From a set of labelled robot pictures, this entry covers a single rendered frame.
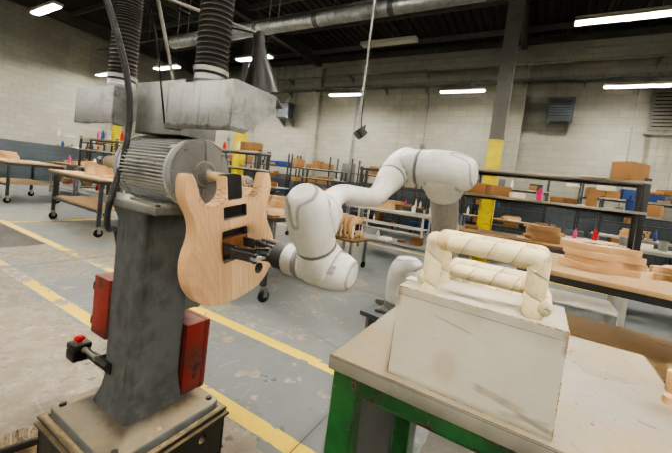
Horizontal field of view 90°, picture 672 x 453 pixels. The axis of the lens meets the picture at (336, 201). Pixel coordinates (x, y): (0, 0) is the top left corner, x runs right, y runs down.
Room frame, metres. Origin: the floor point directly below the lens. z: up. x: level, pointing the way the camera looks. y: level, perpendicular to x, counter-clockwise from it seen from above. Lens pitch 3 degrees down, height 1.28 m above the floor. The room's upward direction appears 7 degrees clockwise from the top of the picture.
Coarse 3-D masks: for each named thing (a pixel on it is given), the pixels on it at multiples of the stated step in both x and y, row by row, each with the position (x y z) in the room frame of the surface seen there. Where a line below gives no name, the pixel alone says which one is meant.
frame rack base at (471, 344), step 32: (416, 288) 0.62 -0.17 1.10; (448, 288) 0.65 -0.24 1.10; (480, 288) 0.68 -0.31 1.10; (416, 320) 0.61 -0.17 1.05; (448, 320) 0.58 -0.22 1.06; (480, 320) 0.55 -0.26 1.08; (512, 320) 0.53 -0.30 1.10; (544, 320) 0.53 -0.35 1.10; (416, 352) 0.60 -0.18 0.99; (448, 352) 0.58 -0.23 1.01; (480, 352) 0.55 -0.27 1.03; (512, 352) 0.53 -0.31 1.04; (544, 352) 0.50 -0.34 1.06; (448, 384) 0.57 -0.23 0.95; (480, 384) 0.55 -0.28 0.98; (512, 384) 0.52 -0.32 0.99; (544, 384) 0.50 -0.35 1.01; (512, 416) 0.52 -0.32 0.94; (544, 416) 0.50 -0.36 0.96
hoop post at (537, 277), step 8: (536, 264) 0.53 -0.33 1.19; (544, 264) 0.52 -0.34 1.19; (528, 272) 0.54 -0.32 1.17; (536, 272) 0.53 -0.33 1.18; (544, 272) 0.52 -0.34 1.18; (528, 280) 0.54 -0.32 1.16; (536, 280) 0.53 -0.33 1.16; (544, 280) 0.52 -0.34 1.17; (528, 288) 0.53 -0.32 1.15; (536, 288) 0.52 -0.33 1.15; (544, 288) 0.52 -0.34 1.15; (528, 296) 0.53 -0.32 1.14; (536, 296) 0.52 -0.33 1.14; (544, 296) 0.52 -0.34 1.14; (528, 304) 0.53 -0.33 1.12; (536, 304) 0.52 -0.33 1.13; (520, 312) 0.55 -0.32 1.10; (528, 312) 0.53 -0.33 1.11; (536, 312) 0.52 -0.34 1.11; (536, 320) 0.52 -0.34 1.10
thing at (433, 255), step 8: (432, 240) 0.61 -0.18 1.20; (432, 248) 0.61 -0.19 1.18; (440, 248) 0.61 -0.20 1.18; (432, 256) 0.61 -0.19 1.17; (440, 256) 0.61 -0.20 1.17; (424, 264) 0.62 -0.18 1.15; (432, 264) 0.61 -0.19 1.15; (440, 264) 0.61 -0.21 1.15; (424, 272) 0.62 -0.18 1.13; (432, 272) 0.61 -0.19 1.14; (432, 280) 0.61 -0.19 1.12; (424, 288) 0.62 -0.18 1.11; (432, 288) 0.61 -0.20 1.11
